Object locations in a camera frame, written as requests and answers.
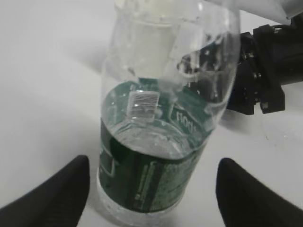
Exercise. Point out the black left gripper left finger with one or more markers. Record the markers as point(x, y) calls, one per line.
point(57, 202)

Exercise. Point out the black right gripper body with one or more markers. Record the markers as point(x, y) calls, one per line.
point(210, 71)

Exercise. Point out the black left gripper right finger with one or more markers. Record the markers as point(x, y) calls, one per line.
point(243, 201)

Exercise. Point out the clear green-label water bottle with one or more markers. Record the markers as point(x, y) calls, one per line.
point(154, 131)

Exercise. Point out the white paper cup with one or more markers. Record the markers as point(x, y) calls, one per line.
point(143, 36)

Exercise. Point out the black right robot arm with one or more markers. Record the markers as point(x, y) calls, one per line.
point(286, 52)

